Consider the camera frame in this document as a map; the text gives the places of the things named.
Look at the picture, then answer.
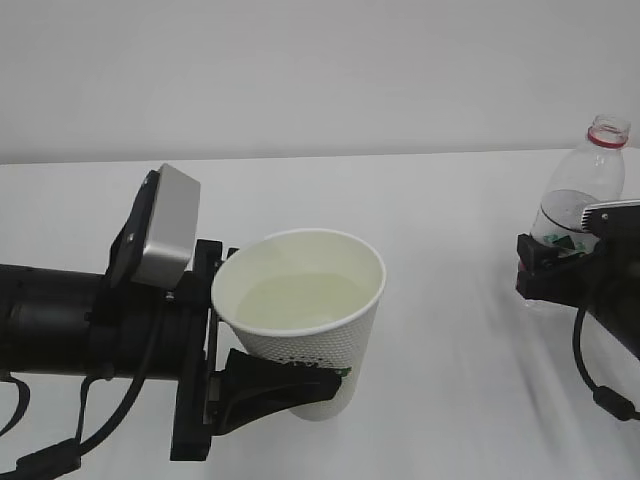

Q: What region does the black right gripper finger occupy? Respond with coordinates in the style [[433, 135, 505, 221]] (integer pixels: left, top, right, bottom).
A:
[[516, 234, 590, 274]]

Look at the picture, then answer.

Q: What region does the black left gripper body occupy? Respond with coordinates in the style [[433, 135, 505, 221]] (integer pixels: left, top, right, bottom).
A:
[[89, 239, 225, 461]]

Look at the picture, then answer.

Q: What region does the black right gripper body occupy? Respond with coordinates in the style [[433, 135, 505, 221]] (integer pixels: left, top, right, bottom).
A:
[[516, 238, 639, 325]]

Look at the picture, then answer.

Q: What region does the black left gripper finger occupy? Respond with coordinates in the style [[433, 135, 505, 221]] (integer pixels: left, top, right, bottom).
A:
[[212, 349, 342, 436]]

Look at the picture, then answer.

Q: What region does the Nongfu Spring water bottle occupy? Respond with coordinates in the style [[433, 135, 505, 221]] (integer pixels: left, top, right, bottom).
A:
[[530, 114, 631, 259]]

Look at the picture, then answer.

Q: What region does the white paper cup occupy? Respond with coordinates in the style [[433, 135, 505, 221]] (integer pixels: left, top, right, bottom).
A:
[[211, 228, 387, 421]]

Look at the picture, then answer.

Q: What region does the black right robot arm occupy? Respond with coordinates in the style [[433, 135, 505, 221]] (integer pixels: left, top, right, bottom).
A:
[[516, 234, 639, 356]]

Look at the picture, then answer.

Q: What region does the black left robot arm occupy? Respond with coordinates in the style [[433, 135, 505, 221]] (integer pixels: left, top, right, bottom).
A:
[[1, 240, 342, 474]]

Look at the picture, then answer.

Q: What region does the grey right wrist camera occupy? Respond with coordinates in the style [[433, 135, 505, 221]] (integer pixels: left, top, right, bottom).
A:
[[581, 199, 639, 239]]

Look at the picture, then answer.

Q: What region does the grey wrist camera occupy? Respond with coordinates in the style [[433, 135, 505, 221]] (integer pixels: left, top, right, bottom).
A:
[[581, 199, 639, 239], [132, 163, 201, 290]]

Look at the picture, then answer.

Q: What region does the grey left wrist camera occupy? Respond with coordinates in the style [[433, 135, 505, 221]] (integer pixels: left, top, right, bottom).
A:
[[132, 163, 201, 290]]

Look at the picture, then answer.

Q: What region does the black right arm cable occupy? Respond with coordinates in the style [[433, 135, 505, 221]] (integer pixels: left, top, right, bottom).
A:
[[572, 308, 640, 422]]

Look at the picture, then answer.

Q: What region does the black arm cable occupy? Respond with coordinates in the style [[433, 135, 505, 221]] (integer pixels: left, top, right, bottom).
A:
[[0, 299, 164, 471], [572, 308, 640, 422]]

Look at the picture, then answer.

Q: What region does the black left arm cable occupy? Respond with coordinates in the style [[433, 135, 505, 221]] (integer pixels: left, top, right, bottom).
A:
[[0, 299, 164, 471]]

